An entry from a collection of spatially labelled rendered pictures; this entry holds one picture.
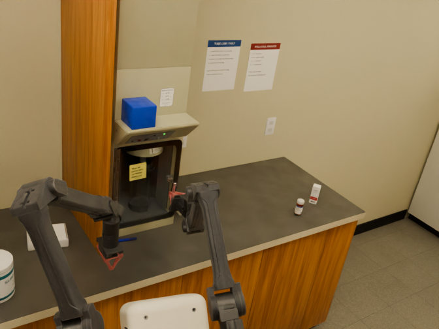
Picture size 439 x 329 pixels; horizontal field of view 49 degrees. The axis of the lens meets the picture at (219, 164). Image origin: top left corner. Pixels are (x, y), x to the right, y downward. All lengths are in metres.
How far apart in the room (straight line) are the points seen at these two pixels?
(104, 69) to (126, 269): 0.81
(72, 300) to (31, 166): 1.16
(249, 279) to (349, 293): 1.40
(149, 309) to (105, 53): 0.89
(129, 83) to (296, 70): 1.36
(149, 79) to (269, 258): 1.08
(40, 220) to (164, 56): 0.91
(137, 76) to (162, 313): 0.97
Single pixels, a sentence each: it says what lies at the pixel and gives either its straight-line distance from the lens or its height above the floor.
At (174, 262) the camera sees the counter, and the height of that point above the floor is 0.94.
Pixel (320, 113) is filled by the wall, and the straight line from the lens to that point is 3.30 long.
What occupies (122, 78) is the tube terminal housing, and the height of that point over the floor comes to 1.67.
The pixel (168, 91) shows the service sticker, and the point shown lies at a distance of 1.99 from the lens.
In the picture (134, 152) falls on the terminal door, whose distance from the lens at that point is 2.02.
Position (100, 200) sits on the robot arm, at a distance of 1.63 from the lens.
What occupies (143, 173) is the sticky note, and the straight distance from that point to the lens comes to 2.09.
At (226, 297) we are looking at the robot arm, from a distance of 1.49.
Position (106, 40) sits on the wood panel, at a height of 1.84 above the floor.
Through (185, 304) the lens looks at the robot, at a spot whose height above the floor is 1.38.
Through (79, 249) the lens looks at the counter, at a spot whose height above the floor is 0.94.
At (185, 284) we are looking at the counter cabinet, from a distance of 2.21.
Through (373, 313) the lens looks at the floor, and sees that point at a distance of 3.65.
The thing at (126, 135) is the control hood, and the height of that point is 1.49.
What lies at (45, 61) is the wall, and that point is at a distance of 2.24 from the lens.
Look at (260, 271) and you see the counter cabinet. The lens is 2.49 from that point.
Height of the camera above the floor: 2.26
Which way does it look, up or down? 27 degrees down
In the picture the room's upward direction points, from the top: 9 degrees clockwise
